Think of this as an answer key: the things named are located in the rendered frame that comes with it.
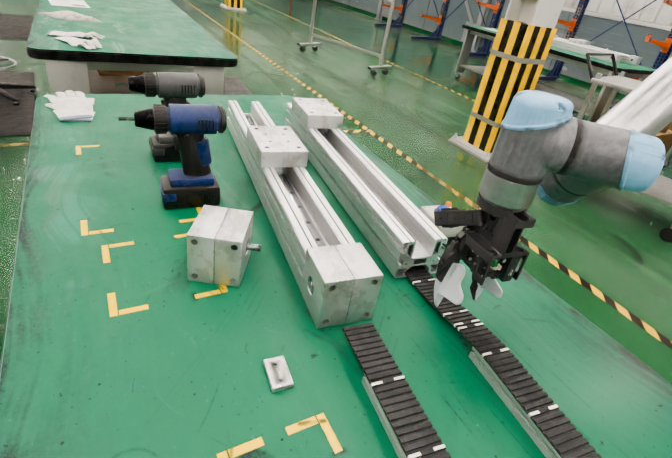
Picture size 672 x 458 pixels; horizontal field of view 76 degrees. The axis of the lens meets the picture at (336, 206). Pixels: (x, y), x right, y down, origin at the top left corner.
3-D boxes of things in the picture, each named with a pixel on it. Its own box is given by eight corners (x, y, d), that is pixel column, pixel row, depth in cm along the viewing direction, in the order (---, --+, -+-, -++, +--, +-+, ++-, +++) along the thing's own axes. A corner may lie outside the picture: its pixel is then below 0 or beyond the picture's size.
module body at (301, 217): (351, 284, 80) (359, 247, 75) (300, 291, 76) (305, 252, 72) (258, 126, 142) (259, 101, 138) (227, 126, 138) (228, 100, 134)
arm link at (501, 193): (475, 162, 62) (518, 161, 65) (466, 190, 64) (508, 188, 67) (511, 187, 56) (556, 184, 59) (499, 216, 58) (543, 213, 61)
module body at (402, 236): (436, 272, 87) (448, 238, 83) (393, 278, 83) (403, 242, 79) (312, 127, 149) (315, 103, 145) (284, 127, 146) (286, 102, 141)
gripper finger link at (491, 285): (490, 318, 72) (494, 279, 66) (468, 294, 76) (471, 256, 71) (505, 311, 72) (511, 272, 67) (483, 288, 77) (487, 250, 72)
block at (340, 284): (384, 316, 73) (397, 273, 69) (316, 328, 69) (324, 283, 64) (363, 282, 80) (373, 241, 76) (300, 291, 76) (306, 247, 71)
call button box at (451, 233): (461, 244, 98) (469, 221, 95) (425, 248, 94) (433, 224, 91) (442, 225, 104) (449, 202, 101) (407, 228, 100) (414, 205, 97)
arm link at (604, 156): (627, 154, 63) (549, 136, 65) (677, 127, 52) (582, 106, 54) (616, 205, 62) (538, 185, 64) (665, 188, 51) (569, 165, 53)
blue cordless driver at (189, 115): (225, 206, 96) (228, 111, 85) (127, 214, 88) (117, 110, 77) (218, 190, 102) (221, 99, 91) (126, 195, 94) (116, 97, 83)
